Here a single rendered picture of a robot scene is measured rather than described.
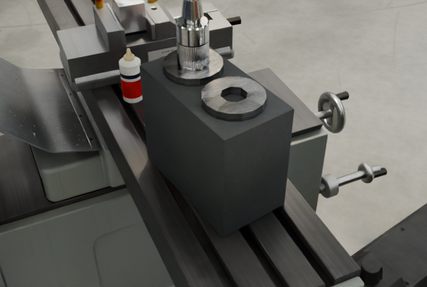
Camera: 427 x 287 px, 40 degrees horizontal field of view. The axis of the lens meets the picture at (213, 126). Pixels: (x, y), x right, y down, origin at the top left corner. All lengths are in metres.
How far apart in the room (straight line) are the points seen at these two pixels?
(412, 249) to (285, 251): 0.54
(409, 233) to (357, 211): 0.87
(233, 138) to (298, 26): 2.61
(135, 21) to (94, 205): 0.39
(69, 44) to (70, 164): 0.24
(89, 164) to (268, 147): 0.48
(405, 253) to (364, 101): 1.52
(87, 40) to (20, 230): 0.41
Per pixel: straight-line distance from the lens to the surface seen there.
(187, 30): 0.82
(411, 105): 2.82
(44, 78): 1.36
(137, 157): 1.01
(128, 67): 1.09
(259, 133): 0.78
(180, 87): 0.84
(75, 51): 1.18
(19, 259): 1.31
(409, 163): 2.49
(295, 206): 0.93
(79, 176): 1.21
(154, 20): 1.18
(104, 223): 1.30
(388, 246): 1.35
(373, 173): 1.62
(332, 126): 1.64
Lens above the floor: 1.58
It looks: 38 degrees down
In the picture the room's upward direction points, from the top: straight up
